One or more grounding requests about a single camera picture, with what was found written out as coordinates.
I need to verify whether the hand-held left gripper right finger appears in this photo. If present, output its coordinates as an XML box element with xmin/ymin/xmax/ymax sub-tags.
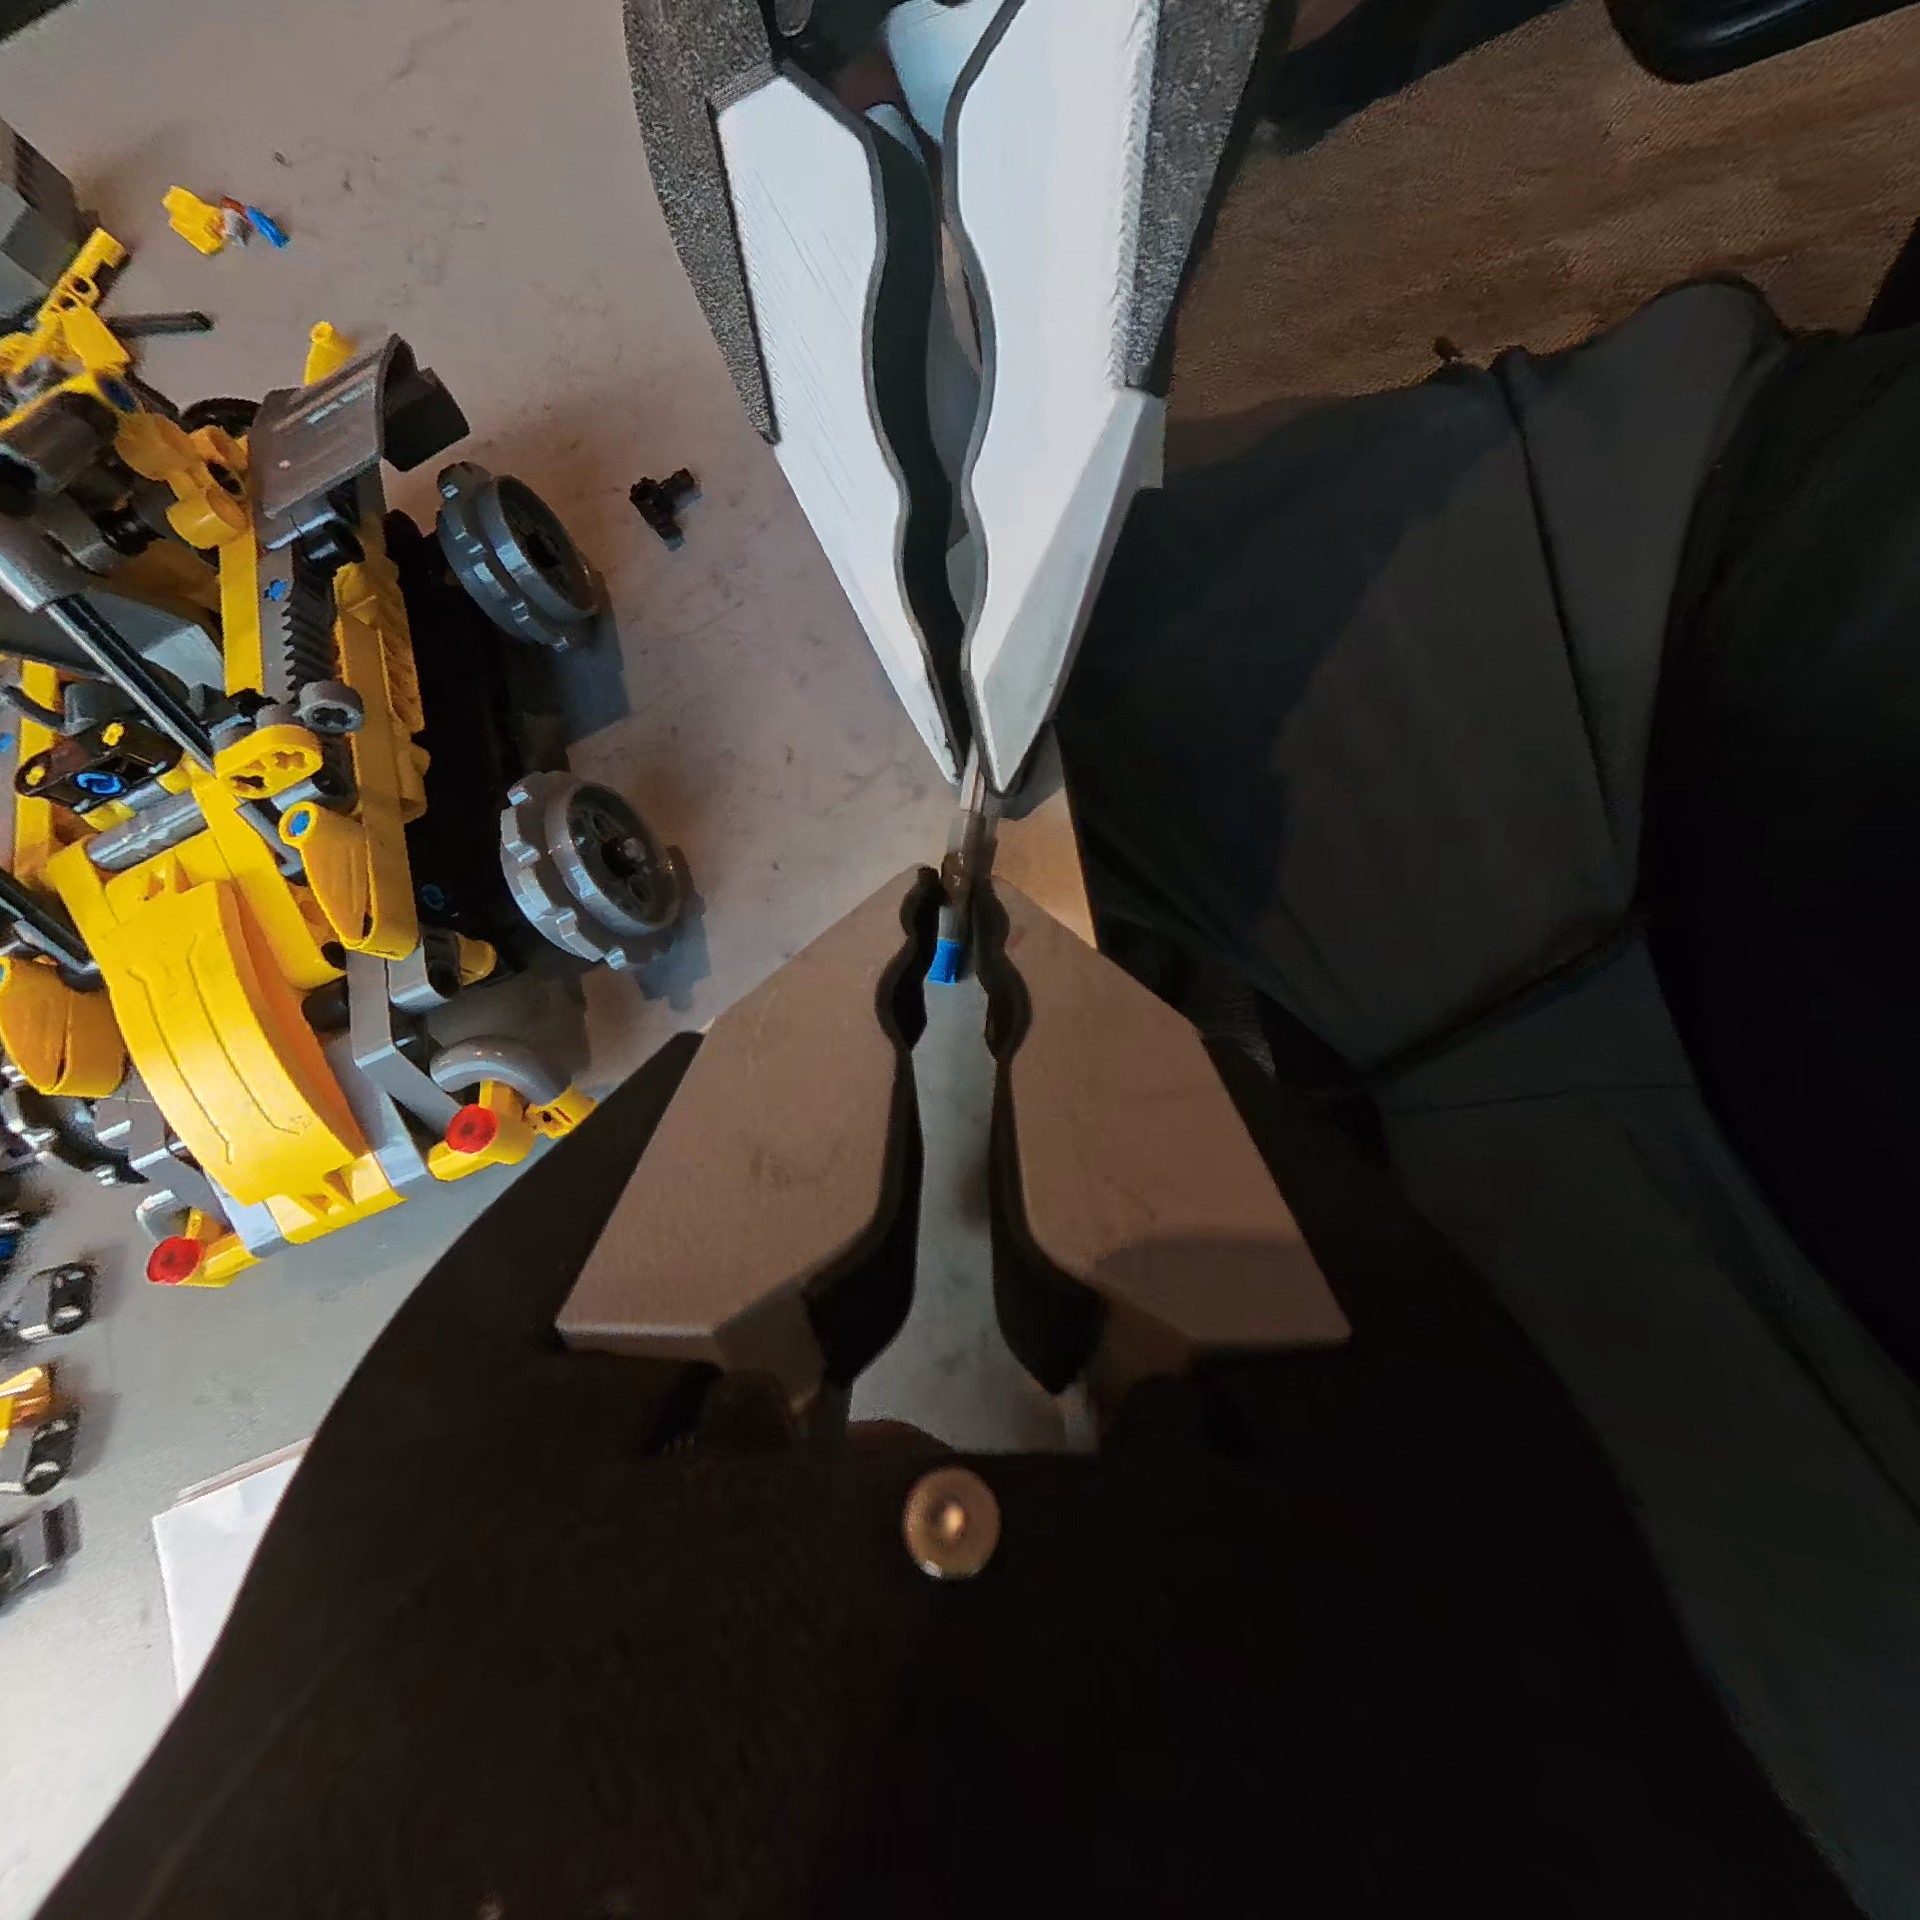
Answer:
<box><xmin>967</xmin><ymin>880</ymin><xmax>1353</xmax><ymax>1442</ymax></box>

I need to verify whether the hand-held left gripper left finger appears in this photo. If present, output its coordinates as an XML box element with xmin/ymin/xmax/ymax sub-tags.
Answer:
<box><xmin>561</xmin><ymin>871</ymin><xmax>952</xmax><ymax>1397</ymax></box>

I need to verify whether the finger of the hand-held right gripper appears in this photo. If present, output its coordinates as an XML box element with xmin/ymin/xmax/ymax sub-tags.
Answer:
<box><xmin>947</xmin><ymin>0</ymin><xmax>1166</xmax><ymax>789</ymax></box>
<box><xmin>716</xmin><ymin>66</ymin><xmax>969</xmax><ymax>768</ymax></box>

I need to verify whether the toy brick instruction booklet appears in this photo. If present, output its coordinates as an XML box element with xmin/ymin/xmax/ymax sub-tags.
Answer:
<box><xmin>151</xmin><ymin>1440</ymin><xmax>318</xmax><ymax>1695</ymax></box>

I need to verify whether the grey desk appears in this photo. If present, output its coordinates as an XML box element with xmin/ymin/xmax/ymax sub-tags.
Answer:
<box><xmin>0</xmin><ymin>0</ymin><xmax>1097</xmax><ymax>1862</ymax></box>

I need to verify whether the person's black clothing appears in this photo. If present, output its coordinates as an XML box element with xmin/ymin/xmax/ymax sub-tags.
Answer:
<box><xmin>1052</xmin><ymin>271</ymin><xmax>1920</xmax><ymax>1920</ymax></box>

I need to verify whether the yellow toy brick vehicle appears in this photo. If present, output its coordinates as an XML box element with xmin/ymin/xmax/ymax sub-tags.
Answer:
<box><xmin>0</xmin><ymin>314</ymin><xmax>698</xmax><ymax>1291</ymax></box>

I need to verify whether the grey toy battery hub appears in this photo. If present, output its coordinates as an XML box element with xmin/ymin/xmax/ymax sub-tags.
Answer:
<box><xmin>0</xmin><ymin>121</ymin><xmax>82</xmax><ymax>318</ymax></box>

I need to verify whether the pile of loose toy bricks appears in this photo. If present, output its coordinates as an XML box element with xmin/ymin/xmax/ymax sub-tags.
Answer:
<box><xmin>0</xmin><ymin>1111</ymin><xmax>98</xmax><ymax>1607</ymax></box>

